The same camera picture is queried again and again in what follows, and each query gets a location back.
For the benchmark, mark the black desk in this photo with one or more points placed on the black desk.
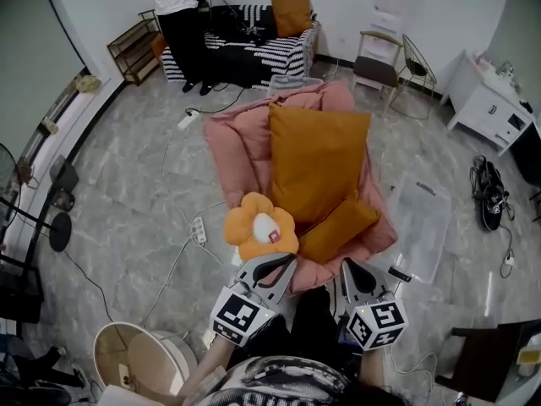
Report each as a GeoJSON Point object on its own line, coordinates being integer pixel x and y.
{"type": "Point", "coordinates": [528, 155]}

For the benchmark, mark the black white striped sofa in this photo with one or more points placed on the black white striped sofa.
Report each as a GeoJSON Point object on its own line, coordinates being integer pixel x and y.
{"type": "Point", "coordinates": [262, 53]}

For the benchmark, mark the wooden chair dark seat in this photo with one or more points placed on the wooden chair dark seat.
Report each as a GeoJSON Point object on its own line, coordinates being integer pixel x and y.
{"type": "Point", "coordinates": [376, 68]}

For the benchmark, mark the mustard square pillow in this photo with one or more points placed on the mustard square pillow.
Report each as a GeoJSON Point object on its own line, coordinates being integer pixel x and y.
{"type": "Point", "coordinates": [291, 11]}

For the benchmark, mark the white cabinet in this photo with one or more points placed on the white cabinet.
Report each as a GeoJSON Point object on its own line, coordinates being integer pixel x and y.
{"type": "Point", "coordinates": [482, 104]}

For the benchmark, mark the black tripod stand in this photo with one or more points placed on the black tripod stand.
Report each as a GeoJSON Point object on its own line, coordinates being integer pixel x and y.
{"type": "Point", "coordinates": [249, 28]}

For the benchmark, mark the small mustard pillow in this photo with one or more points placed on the small mustard pillow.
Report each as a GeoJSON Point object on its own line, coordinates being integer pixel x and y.
{"type": "Point", "coordinates": [338, 231]}

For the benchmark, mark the person's left forearm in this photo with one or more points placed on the person's left forearm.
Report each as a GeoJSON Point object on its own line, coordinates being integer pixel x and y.
{"type": "Point", "coordinates": [207, 368]}

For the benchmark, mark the person's patterned shirt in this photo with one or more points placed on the person's patterned shirt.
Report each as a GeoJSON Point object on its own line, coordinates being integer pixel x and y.
{"type": "Point", "coordinates": [287, 383]}

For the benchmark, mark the dark wooden table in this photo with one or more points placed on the dark wooden table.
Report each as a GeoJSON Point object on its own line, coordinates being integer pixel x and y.
{"type": "Point", "coordinates": [494, 362]}

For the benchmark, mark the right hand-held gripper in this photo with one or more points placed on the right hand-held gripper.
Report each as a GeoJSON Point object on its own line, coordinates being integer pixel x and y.
{"type": "Point", "coordinates": [372, 294]}

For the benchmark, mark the white wall papers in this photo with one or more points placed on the white wall papers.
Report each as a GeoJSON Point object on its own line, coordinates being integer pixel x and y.
{"type": "Point", "coordinates": [386, 7]}

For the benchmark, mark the gold metal shelf rack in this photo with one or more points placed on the gold metal shelf rack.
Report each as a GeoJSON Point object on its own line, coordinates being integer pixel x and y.
{"type": "Point", "coordinates": [135, 49]}

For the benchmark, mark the white power strip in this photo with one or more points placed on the white power strip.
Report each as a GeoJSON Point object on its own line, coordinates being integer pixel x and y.
{"type": "Point", "coordinates": [199, 230]}
{"type": "Point", "coordinates": [187, 120]}

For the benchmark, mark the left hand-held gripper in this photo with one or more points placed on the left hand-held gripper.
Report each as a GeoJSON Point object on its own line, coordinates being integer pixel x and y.
{"type": "Point", "coordinates": [258, 281]}

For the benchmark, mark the round beige stool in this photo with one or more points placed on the round beige stool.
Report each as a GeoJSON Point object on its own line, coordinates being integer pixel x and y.
{"type": "Point", "coordinates": [143, 362]}

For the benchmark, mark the black box speaker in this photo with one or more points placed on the black box speaker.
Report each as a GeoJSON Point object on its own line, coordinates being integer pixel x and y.
{"type": "Point", "coordinates": [63, 173]}

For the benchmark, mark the large mustard pillow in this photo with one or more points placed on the large mustard pillow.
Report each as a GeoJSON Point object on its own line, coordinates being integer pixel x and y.
{"type": "Point", "coordinates": [315, 159]}

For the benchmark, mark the white plug adapter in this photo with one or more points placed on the white plug adapter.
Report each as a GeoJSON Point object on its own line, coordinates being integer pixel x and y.
{"type": "Point", "coordinates": [507, 264]}

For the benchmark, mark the black low shelf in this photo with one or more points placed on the black low shelf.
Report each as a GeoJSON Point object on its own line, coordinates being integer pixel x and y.
{"type": "Point", "coordinates": [21, 290]}

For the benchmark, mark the clear plastic storage bin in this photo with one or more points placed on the clear plastic storage bin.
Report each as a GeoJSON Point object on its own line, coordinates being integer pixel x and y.
{"type": "Point", "coordinates": [291, 83]}

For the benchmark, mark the person's right forearm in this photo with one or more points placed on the person's right forearm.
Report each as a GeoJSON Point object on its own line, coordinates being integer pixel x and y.
{"type": "Point", "coordinates": [372, 366]}

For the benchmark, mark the person's dark trousers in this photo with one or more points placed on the person's dark trousers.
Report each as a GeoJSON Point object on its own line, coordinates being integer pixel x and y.
{"type": "Point", "coordinates": [308, 324]}

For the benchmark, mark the yellow white container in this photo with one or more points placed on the yellow white container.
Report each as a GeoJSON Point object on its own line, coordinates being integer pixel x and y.
{"type": "Point", "coordinates": [526, 360]}

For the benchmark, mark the orange flower pillow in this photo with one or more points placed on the orange flower pillow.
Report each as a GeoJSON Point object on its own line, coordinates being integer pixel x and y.
{"type": "Point", "coordinates": [253, 222]}

